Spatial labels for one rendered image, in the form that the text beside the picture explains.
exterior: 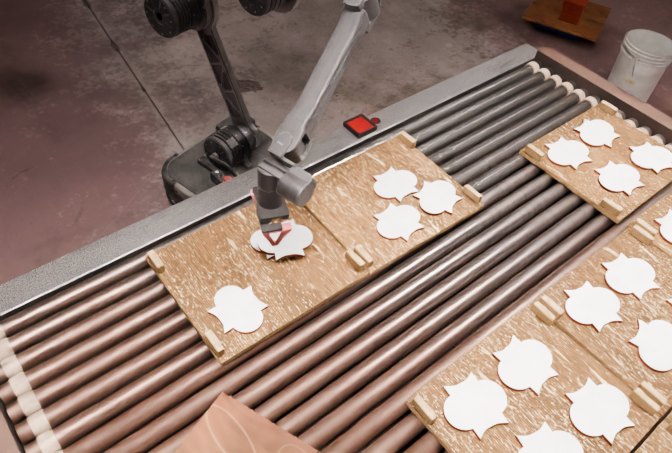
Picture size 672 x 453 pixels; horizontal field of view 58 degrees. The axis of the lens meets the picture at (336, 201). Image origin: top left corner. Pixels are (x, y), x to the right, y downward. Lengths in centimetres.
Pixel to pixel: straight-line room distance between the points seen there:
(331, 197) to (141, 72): 231
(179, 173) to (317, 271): 136
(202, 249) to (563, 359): 87
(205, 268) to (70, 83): 242
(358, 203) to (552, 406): 68
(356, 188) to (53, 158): 196
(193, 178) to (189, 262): 122
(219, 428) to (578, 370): 78
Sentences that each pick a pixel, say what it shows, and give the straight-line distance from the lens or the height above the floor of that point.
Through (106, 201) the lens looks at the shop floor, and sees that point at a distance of 300.
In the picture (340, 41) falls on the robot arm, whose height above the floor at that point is 139.
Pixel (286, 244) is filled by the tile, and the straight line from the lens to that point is 148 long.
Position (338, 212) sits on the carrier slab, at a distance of 159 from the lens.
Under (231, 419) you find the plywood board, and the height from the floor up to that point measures 104.
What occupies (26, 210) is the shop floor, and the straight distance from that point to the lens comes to 307.
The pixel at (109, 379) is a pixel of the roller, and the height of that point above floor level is 92.
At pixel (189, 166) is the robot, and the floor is 24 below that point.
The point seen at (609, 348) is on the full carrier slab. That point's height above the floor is 94.
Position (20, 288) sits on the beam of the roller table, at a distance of 157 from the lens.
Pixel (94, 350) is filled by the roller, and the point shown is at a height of 91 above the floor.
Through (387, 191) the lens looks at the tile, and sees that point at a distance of 165.
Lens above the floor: 211
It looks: 46 degrees down
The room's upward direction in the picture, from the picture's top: 6 degrees clockwise
